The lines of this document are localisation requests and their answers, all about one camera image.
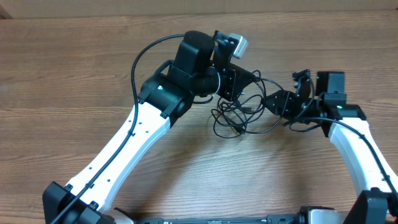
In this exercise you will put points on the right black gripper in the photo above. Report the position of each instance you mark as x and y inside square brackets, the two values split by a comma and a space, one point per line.
[282, 107]

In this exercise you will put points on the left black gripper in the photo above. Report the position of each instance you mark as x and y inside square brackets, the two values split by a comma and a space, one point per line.
[234, 84]

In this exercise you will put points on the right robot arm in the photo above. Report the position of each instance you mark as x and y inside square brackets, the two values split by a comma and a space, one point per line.
[322, 102]

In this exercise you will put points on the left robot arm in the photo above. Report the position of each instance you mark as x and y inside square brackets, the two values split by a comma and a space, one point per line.
[202, 67]

